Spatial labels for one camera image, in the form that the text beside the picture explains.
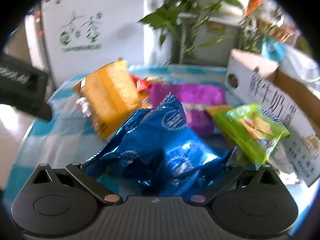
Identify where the blue white checkered tablecloth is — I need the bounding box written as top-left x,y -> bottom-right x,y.
5,65 -> 313,218

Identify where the orange flower decoration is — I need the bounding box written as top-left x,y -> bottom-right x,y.
246,0 -> 263,15

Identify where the white plastic bag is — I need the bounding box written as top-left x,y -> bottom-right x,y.
282,44 -> 320,83

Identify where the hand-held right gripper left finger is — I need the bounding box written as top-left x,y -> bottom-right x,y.
30,162 -> 123,204

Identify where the white refrigerator with tree print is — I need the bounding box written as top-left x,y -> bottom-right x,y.
25,0 -> 147,85

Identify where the blue plastic object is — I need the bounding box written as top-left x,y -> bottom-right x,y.
261,39 -> 285,62

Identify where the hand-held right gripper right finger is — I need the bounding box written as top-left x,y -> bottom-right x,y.
190,164 -> 287,204

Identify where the green pothos plant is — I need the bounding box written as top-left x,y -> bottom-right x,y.
137,0 -> 267,55

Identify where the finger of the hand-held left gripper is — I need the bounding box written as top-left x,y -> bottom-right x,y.
0,92 -> 53,121

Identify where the purple snack packet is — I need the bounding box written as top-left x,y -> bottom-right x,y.
149,82 -> 227,137

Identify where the small red snack packet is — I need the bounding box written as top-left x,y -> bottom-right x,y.
129,74 -> 153,98

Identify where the cardboard box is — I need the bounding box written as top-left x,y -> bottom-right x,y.
225,48 -> 320,188

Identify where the wooden plant shelf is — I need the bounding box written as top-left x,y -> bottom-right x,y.
260,17 -> 297,43

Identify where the blue foil snack packet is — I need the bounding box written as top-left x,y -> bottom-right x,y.
85,92 -> 238,197

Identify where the green snack packet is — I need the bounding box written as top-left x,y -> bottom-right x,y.
212,103 -> 290,165

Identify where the orange yellow snack packet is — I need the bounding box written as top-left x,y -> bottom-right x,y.
72,58 -> 144,141

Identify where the metal plant stand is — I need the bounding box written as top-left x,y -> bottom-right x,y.
172,12 -> 240,65

